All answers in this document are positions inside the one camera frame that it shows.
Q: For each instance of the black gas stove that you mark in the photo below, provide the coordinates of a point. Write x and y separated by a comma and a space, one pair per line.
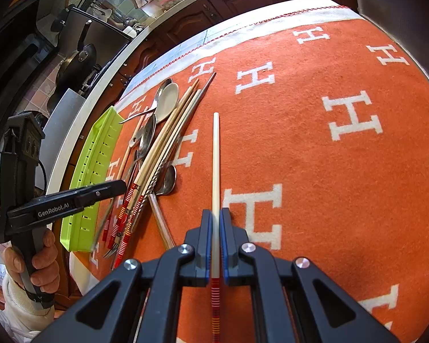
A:
93, 77

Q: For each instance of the person's left forearm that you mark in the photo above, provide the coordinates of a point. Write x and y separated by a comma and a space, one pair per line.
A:
21, 314

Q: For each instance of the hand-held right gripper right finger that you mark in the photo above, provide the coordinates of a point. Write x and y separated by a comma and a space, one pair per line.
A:
223, 246

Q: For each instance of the white ceramic spoon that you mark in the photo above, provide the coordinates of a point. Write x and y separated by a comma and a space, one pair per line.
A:
168, 102

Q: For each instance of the brown wooden cabinets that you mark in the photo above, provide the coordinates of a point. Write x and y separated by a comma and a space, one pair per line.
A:
243, 0

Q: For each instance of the white kitchen countertop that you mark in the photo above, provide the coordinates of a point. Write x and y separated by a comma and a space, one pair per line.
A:
110, 75

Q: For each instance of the curved steel guard plate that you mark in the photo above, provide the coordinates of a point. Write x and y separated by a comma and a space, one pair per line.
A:
62, 121

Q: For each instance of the orange printed blanket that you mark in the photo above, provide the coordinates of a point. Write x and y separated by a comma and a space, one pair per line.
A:
307, 171

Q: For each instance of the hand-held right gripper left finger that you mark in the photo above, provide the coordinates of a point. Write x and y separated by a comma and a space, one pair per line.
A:
208, 243

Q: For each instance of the large steel splash panel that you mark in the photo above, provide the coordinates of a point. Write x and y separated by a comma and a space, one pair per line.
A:
103, 39

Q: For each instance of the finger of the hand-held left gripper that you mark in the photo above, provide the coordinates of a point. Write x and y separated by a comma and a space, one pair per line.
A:
105, 190

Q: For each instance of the grey chair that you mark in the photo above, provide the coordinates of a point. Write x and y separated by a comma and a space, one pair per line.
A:
389, 14

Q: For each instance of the black wok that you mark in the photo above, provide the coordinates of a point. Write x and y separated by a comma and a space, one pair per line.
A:
75, 66

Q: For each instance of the metal fork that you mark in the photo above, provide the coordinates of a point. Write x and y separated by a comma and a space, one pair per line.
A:
110, 252

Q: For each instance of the green plastic utensil tray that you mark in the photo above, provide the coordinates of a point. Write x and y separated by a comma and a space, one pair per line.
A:
100, 143

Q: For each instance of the light blue tablecloth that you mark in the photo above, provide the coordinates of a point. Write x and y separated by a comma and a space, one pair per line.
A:
200, 41

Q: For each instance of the black kitchen appliance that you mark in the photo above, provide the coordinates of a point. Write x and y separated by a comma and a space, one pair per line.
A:
10, 64

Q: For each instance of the person's left hand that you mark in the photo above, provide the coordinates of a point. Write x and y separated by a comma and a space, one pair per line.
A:
46, 264

